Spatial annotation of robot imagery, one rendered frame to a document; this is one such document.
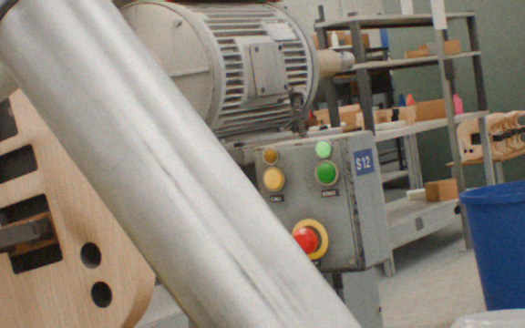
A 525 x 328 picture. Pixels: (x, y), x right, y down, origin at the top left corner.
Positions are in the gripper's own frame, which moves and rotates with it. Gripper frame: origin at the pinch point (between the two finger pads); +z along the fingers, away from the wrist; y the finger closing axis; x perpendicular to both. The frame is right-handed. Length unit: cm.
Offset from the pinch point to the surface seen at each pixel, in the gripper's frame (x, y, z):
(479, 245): -41, -53, 289
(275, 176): -1.9, 28.2, 23.9
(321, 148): -0.2, 36.9, 23.8
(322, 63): 19, 11, 82
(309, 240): -12.3, 31.7, 21.9
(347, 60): 20, 10, 96
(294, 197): -5.7, 30.0, 24.4
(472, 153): -6, -239, 791
